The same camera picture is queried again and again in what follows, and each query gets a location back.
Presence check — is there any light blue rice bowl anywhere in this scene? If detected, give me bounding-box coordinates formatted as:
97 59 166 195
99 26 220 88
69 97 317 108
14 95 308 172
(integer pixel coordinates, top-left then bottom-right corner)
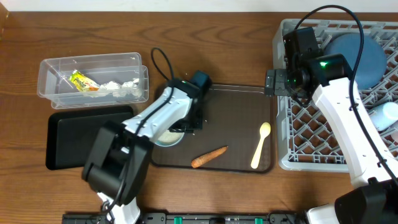
155 130 185 147

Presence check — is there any orange carrot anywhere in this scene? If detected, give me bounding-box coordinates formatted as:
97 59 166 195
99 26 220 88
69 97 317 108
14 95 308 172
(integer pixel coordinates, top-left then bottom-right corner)
191 146 228 168

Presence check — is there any pale yellow plastic spoon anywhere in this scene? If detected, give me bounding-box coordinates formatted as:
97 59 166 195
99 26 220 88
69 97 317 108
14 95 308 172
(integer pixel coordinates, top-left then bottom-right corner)
251 122 271 169

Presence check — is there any white tissue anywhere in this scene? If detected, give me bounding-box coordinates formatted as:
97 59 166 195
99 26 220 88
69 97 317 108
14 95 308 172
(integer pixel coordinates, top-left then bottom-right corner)
121 78 143 97
98 81 126 97

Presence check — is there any dark blue plate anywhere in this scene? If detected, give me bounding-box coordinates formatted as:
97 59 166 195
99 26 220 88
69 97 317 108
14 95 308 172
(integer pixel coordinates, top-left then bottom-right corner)
325 34 387 90

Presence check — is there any small blue white cup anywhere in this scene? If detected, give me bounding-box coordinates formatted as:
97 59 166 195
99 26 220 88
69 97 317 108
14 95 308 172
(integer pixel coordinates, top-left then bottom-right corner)
369 102 397 131

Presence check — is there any yellow green snack wrapper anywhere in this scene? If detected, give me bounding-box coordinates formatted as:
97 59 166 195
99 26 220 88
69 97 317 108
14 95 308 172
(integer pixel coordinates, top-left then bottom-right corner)
69 70 100 92

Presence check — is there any pink white paper cup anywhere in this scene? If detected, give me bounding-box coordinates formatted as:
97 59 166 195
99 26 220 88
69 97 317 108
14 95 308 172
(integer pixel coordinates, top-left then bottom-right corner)
391 121 398 142

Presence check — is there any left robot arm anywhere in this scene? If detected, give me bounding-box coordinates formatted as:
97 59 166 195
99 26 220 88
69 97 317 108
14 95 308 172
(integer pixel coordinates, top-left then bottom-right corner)
82 78 211 223

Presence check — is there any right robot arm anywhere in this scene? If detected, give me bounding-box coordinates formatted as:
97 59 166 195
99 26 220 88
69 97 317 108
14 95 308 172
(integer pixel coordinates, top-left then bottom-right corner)
264 54 397 223

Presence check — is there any grey dishwasher rack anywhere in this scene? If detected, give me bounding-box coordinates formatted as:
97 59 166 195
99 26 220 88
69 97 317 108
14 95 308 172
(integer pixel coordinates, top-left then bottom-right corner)
272 19 397 173

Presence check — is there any dark brown serving tray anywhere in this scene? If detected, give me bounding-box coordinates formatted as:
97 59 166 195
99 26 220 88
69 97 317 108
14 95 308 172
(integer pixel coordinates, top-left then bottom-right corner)
152 85 275 174

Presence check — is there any clear plastic bin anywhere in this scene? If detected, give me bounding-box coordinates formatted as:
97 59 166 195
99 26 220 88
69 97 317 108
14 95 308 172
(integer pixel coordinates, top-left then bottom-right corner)
37 52 149 109

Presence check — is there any black plastic bin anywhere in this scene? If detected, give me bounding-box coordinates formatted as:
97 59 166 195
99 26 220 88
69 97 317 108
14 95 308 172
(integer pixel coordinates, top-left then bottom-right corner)
45 106 134 170

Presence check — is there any black rail at table edge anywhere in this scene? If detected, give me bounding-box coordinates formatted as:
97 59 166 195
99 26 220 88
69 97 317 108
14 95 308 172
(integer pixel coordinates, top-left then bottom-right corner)
61 212 307 224

